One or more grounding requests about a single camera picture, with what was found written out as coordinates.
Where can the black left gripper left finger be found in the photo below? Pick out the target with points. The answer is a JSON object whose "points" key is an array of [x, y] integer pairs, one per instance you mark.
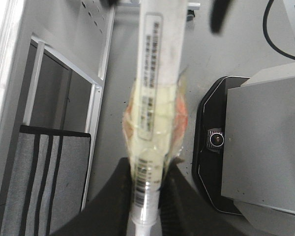
{"points": [[107, 214]]}

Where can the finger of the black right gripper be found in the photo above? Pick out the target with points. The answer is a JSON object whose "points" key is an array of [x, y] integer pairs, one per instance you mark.
{"points": [[109, 2], [219, 11]]}

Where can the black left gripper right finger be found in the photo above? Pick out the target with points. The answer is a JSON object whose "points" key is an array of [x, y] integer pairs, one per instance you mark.
{"points": [[183, 212]]}

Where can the white taped whiteboard marker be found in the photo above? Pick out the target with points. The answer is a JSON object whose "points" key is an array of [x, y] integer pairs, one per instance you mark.
{"points": [[161, 33]]}

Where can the white whiteboard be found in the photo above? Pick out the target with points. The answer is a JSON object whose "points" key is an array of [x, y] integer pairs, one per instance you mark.
{"points": [[11, 19]]}

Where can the black caster wheel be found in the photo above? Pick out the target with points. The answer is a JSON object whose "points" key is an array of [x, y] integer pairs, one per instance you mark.
{"points": [[190, 15]]}

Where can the grey pegboard panel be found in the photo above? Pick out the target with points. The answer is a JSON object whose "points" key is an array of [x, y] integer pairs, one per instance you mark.
{"points": [[77, 32]]}

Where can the grey striped fabric organizer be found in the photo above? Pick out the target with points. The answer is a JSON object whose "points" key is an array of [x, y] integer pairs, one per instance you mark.
{"points": [[47, 182]]}

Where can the grey metal stand frame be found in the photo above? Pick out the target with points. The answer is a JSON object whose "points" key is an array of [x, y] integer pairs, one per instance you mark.
{"points": [[60, 98]]}

